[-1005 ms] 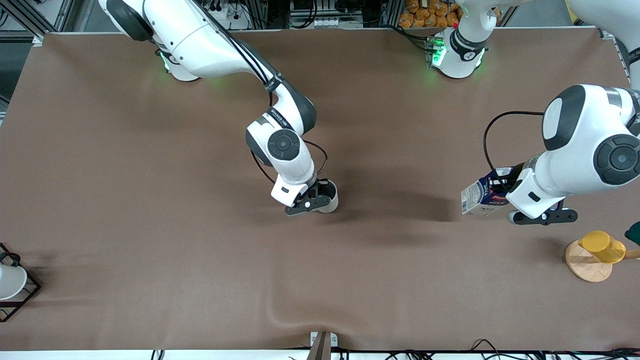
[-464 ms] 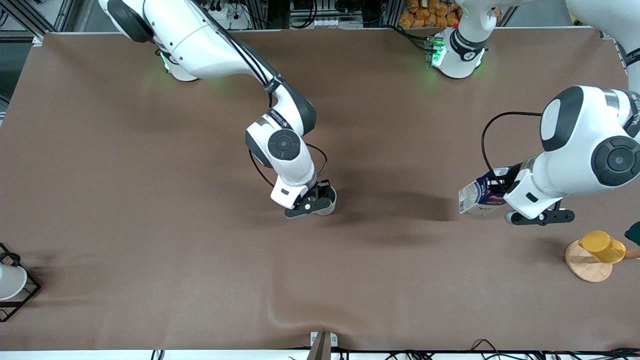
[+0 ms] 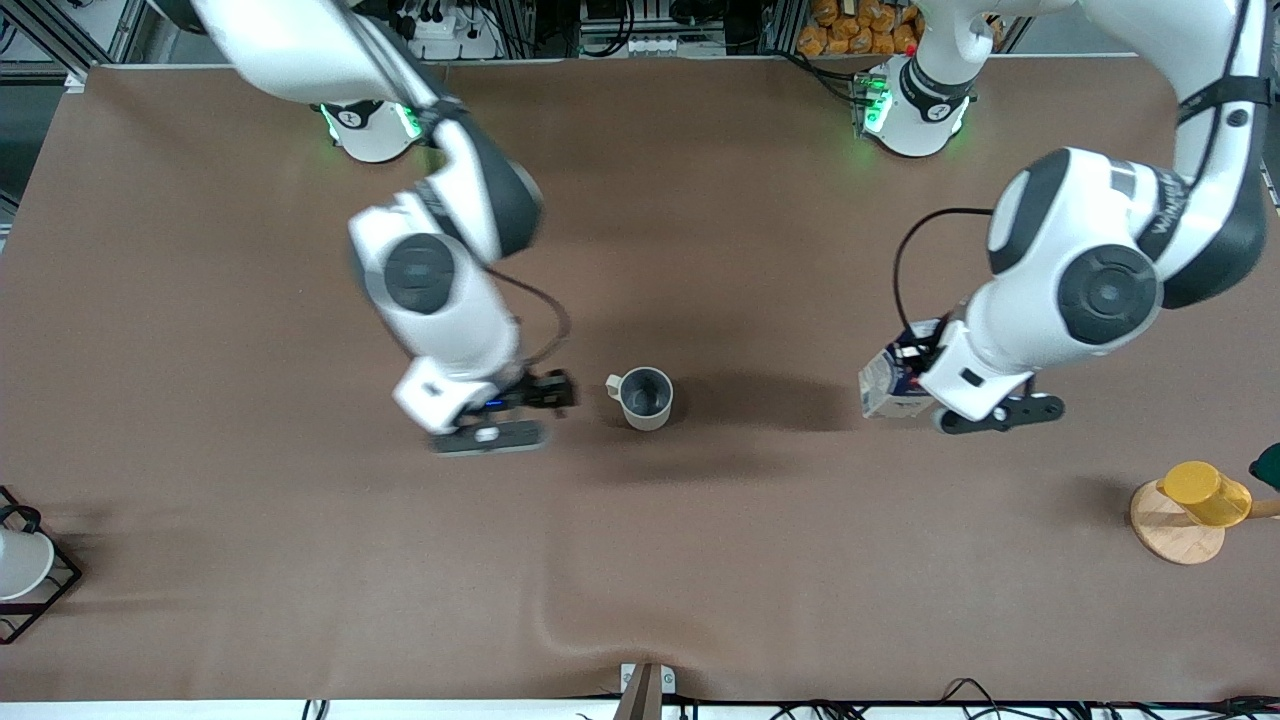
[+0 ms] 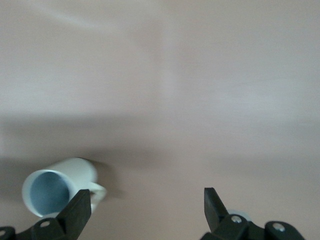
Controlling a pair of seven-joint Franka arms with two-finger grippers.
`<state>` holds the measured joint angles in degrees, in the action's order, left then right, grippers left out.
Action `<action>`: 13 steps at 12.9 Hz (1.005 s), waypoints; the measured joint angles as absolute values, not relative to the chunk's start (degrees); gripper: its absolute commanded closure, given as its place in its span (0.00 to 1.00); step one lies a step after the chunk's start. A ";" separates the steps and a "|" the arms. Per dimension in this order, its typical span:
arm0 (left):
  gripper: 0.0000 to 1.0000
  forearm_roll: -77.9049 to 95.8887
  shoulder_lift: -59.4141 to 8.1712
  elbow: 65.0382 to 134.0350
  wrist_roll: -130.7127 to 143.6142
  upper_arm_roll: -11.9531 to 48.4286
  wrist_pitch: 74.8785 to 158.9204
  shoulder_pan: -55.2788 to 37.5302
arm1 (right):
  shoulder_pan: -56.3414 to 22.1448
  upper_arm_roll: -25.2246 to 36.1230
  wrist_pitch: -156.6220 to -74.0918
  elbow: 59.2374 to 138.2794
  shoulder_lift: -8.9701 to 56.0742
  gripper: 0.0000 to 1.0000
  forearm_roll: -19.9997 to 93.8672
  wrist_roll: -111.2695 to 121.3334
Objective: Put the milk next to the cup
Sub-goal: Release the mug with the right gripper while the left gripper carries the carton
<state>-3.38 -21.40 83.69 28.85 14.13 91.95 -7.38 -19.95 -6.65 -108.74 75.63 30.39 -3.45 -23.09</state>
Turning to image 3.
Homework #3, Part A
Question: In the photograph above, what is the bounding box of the blue milk carton green cap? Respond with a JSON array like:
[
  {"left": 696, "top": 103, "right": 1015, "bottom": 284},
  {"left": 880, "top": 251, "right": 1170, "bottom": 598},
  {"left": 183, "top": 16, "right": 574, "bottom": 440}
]
[{"left": 857, "top": 344, "right": 947, "bottom": 420}]

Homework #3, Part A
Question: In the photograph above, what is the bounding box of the grey cup with handle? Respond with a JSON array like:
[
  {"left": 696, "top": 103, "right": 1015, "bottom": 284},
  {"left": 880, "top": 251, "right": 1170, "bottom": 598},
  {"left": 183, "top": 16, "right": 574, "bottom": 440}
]
[{"left": 605, "top": 366, "right": 676, "bottom": 433}]

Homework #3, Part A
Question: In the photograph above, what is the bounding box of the round wooden cup stand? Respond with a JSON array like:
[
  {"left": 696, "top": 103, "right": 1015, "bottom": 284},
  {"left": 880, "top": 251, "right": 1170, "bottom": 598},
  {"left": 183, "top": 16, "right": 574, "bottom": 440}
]
[{"left": 1130, "top": 480, "right": 1280, "bottom": 567}]

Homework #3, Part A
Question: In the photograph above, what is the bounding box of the yellow plastic cup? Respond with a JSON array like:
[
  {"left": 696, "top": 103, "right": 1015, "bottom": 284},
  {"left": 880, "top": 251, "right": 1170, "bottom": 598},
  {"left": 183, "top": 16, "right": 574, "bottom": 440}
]
[{"left": 1157, "top": 460, "right": 1254, "bottom": 529}]

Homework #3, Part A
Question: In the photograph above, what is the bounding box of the white cup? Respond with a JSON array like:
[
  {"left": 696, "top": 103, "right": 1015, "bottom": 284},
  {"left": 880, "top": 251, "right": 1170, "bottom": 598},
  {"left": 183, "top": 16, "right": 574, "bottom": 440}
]
[{"left": 0, "top": 527, "right": 56, "bottom": 602}]

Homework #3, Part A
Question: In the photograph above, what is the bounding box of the brown table mat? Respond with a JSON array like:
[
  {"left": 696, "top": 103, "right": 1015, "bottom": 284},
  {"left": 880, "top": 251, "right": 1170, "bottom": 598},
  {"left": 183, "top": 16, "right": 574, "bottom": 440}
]
[{"left": 0, "top": 55, "right": 1280, "bottom": 702}]

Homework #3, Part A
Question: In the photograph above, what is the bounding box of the orange snack bag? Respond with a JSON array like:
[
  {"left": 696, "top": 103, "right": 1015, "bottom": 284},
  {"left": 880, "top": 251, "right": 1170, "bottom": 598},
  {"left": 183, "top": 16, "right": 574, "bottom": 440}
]
[{"left": 797, "top": 0, "right": 928, "bottom": 57}]

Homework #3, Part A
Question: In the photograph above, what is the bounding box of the white power strip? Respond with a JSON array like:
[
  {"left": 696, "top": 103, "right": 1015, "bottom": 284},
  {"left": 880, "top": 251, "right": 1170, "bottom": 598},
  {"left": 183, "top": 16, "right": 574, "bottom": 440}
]
[{"left": 395, "top": 0, "right": 501, "bottom": 61}]

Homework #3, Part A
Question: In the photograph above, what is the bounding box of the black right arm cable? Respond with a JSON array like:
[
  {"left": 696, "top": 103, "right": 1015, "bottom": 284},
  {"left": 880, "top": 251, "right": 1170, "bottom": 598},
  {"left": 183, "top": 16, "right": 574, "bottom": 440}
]
[{"left": 488, "top": 268, "right": 573, "bottom": 367}]

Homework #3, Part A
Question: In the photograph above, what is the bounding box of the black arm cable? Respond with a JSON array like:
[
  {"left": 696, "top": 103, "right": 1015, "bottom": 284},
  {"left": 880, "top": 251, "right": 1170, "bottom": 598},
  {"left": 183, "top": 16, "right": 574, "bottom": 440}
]
[
  {"left": 892, "top": 206, "right": 997, "bottom": 347},
  {"left": 488, "top": 268, "right": 573, "bottom": 367}
]

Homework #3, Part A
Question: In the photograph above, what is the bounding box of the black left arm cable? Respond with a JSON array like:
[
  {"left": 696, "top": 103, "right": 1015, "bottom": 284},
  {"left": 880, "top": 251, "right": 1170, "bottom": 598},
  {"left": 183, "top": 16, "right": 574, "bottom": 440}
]
[{"left": 892, "top": 206, "right": 997, "bottom": 347}]

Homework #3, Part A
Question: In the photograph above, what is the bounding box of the metal table edge bracket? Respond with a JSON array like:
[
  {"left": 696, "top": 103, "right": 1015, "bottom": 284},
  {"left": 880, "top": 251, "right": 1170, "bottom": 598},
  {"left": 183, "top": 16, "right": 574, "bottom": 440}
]
[{"left": 613, "top": 662, "right": 677, "bottom": 720}]

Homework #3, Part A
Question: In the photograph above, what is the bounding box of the black wire rack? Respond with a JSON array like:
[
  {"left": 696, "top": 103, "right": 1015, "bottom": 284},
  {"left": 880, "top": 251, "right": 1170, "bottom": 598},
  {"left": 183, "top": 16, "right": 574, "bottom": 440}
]
[{"left": 0, "top": 487, "right": 84, "bottom": 645}]

